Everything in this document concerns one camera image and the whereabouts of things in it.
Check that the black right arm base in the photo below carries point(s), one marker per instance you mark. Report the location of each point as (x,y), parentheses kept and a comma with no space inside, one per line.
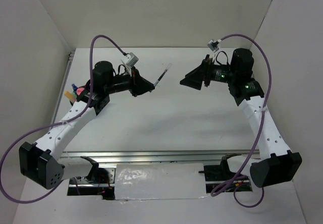
(217,170)

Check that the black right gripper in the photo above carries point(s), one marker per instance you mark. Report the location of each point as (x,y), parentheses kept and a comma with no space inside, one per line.
(204,72)

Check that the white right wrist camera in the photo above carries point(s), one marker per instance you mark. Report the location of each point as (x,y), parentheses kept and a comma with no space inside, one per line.
(214,45)

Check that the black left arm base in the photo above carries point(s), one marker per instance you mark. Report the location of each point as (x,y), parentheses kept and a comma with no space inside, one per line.
(97,174)

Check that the orange pink highlighter marker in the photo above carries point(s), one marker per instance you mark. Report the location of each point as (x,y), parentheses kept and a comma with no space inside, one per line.
(71,96)

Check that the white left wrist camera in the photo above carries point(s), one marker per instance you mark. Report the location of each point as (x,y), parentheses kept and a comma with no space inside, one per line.
(129,59)

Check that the black thin pen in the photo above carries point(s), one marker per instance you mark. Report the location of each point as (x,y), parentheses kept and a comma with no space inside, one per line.
(163,74)

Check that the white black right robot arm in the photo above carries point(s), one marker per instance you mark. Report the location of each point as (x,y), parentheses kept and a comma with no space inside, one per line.
(277,163)

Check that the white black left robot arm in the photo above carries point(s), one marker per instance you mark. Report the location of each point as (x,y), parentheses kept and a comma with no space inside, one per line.
(41,161)

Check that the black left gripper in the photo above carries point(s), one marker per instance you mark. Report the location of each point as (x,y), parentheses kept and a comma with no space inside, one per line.
(138,85)

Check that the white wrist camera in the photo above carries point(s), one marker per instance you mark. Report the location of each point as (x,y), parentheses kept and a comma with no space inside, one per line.
(214,45)
(129,59)

